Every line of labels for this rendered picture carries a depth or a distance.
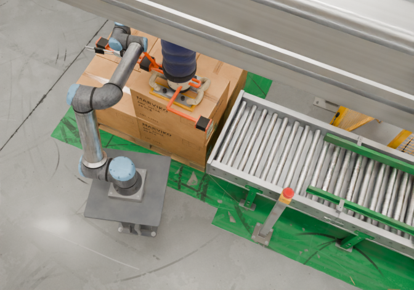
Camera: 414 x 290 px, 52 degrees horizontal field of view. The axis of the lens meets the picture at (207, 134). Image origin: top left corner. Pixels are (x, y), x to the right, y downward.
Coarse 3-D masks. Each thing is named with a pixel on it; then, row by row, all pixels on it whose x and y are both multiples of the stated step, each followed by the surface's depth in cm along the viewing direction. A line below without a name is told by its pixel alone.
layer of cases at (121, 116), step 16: (160, 48) 363; (96, 64) 353; (112, 64) 353; (208, 64) 357; (224, 64) 358; (80, 80) 345; (96, 80) 346; (128, 80) 347; (240, 80) 366; (128, 96) 340; (96, 112) 356; (112, 112) 342; (128, 112) 333; (224, 112) 347; (128, 128) 357; (144, 128) 343; (160, 128) 330; (160, 144) 358; (176, 144) 344; (192, 144) 331; (208, 144) 329; (192, 160) 359
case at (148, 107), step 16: (144, 80) 300; (160, 80) 300; (224, 80) 302; (144, 96) 296; (192, 96) 295; (208, 96) 296; (224, 96) 309; (144, 112) 318; (160, 112) 305; (192, 112) 290; (208, 112) 290; (176, 128) 315; (192, 128) 301
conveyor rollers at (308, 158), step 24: (288, 120) 336; (240, 144) 325; (264, 144) 325; (288, 144) 325; (312, 144) 326; (240, 168) 315; (264, 168) 316; (384, 168) 319; (336, 192) 309; (360, 192) 311; (408, 216) 303
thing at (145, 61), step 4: (144, 56) 290; (140, 60) 288; (144, 60) 289; (148, 60) 289; (140, 64) 287; (144, 64) 288; (148, 64) 288; (152, 64) 289; (140, 68) 291; (144, 68) 289; (148, 68) 288
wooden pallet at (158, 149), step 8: (104, 128) 385; (112, 128) 372; (120, 136) 382; (128, 136) 382; (144, 144) 373; (152, 144) 366; (160, 152) 376; (168, 152) 376; (176, 160) 374; (184, 160) 373; (200, 168) 366
